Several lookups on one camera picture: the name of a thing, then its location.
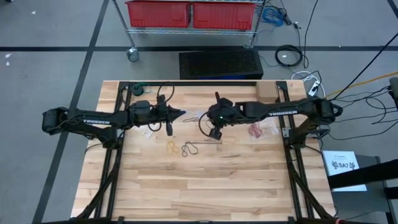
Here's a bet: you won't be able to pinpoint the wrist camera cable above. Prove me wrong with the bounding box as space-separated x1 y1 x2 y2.
147 82 176 133
198 110 217 138

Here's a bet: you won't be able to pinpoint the black aluminium rig frame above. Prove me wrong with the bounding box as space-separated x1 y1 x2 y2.
73 80 338 224

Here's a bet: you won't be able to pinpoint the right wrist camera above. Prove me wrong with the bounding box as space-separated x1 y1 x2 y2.
208 127 223 141

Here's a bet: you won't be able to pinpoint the white power strip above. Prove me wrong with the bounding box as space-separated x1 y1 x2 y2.
307 80 321 98

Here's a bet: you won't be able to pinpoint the black taut cable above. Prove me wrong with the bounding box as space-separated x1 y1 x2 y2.
328 39 398 103

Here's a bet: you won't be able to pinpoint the small cardboard box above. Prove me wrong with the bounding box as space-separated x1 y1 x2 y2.
255 80 280 103

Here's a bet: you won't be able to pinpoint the red plastic storage bin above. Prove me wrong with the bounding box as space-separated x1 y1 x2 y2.
125 0 191 29
192 1 256 31

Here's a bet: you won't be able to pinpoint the grey side table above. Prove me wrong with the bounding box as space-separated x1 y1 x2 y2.
329 154 398 224

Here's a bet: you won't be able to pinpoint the grey rounded object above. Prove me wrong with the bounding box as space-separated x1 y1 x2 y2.
388 77 398 103

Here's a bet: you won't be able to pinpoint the yellow rubber band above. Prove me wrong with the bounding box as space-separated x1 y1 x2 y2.
165 139 180 156

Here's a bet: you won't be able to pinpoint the white cable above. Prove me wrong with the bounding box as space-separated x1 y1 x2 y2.
290 70 326 100

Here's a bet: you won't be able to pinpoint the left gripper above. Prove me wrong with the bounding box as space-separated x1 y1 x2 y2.
128 99 187 137

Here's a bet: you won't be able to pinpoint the chrome wire shelf rack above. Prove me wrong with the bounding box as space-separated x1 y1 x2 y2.
111 0 267 63

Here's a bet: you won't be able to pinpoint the thin black floor cables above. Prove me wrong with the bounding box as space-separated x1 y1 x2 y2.
320 83 398 141

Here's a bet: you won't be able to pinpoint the thin black hanging cable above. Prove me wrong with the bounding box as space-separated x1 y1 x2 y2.
302 0 320 70

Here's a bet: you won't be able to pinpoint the blue cable coil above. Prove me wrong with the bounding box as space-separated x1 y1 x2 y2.
261 6 286 28

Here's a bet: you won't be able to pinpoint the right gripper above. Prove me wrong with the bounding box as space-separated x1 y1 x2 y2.
206 91 243 129

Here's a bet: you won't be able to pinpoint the white SA7 paper sign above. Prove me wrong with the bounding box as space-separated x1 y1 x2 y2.
322 150 368 192

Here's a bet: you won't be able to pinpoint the black cable coil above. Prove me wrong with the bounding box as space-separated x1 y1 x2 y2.
274 44 304 68

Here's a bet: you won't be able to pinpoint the yellow cable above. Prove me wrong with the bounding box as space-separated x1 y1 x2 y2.
310 70 398 105

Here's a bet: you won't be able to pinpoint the shelf rack caster wheel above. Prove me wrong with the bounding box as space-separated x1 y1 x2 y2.
126 47 140 62

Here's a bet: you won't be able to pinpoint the black beam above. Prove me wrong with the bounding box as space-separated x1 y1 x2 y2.
328 158 398 190

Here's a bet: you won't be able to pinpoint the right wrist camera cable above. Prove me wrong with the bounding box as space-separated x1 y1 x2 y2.
198 110 217 138

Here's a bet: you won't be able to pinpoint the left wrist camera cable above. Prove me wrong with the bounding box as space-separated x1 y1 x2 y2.
147 82 176 133

